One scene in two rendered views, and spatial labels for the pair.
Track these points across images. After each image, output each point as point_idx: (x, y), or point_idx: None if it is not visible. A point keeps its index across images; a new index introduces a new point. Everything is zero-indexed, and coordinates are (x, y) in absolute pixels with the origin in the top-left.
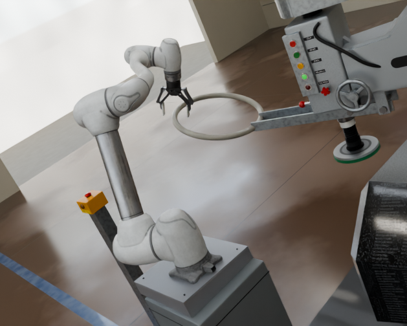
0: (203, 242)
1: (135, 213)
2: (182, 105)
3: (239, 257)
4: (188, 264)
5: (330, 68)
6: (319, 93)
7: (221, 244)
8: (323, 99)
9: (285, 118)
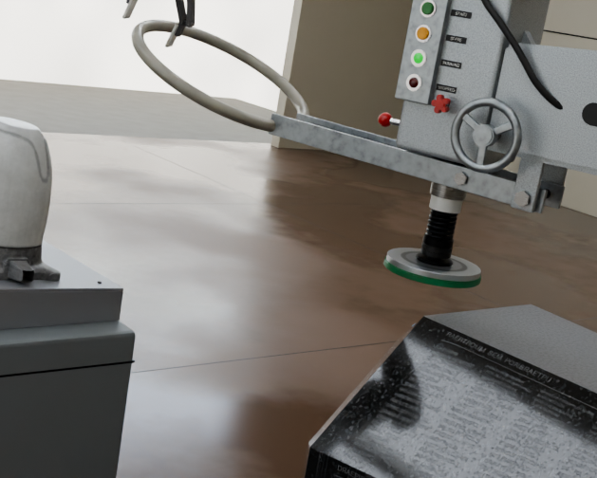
0: (43, 220)
1: None
2: (169, 24)
3: (94, 296)
4: None
5: (472, 67)
6: (428, 107)
7: (76, 266)
8: (427, 122)
9: (340, 135)
